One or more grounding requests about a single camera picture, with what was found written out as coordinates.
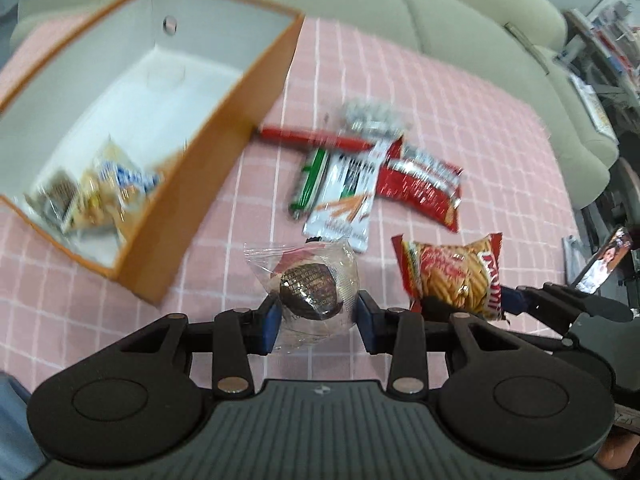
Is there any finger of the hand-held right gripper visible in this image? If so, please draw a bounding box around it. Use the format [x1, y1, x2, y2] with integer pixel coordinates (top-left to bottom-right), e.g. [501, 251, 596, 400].
[501, 282, 633, 323]
[421, 296, 576, 356]

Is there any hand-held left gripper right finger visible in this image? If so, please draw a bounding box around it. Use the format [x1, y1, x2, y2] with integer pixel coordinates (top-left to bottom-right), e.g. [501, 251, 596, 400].
[356, 290, 531, 401]

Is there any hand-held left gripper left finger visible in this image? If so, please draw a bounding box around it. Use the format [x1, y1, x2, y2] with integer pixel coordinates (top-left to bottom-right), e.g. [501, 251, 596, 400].
[107, 292, 284, 401]

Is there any red packet of fried sticks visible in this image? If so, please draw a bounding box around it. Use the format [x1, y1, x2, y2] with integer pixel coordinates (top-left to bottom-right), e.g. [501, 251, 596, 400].
[391, 232, 506, 323]

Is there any round pastry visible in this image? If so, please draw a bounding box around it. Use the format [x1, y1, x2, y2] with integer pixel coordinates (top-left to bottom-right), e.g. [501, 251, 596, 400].
[243, 240, 362, 356]

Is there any red and silver snack packet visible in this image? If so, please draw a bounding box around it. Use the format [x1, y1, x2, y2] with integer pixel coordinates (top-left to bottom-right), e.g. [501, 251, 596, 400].
[375, 140, 463, 233]

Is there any white packet with orange sticks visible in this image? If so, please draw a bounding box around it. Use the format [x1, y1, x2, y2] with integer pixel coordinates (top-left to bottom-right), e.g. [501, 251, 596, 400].
[302, 142, 391, 253]

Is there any orange cardboard box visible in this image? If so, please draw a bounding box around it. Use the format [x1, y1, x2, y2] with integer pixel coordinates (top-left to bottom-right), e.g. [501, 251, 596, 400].
[0, 0, 307, 306]

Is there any green snack stick packet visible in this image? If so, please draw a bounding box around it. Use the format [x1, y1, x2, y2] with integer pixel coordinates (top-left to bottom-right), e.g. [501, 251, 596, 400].
[290, 149, 331, 218]

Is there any long red snack stick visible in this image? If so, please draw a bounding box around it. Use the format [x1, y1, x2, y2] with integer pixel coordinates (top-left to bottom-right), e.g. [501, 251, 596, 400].
[257, 126, 373, 152]

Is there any clear tray of round snacks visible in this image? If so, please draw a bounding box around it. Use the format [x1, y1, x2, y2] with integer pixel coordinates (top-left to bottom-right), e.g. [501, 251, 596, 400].
[340, 100, 406, 143]

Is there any person's right hand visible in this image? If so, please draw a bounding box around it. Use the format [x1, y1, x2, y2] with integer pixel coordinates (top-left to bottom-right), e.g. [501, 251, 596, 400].
[596, 429, 640, 469]

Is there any smartphone with lit screen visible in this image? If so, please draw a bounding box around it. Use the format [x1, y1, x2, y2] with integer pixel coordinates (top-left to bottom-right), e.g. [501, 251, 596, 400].
[575, 226, 635, 293]

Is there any pink checked blanket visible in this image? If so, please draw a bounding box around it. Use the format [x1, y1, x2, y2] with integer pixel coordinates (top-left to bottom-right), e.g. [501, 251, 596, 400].
[0, 10, 583, 396]

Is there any beige packet with blue print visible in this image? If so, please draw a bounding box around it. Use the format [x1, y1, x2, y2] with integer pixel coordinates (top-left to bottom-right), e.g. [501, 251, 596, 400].
[65, 137, 163, 241]

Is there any white booklet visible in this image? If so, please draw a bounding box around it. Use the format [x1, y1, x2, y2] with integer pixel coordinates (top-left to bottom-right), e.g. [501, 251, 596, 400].
[569, 74, 619, 142]

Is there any small brown snack packet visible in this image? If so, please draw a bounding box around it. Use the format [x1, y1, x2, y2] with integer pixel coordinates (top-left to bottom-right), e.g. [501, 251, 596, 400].
[25, 167, 81, 223]

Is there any blue cloth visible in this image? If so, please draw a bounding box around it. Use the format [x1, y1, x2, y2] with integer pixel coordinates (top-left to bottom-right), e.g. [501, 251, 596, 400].
[0, 372, 46, 480]

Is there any cluttered shelf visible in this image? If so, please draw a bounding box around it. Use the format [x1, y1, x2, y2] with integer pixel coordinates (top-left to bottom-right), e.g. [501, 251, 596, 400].
[555, 0, 640, 131]

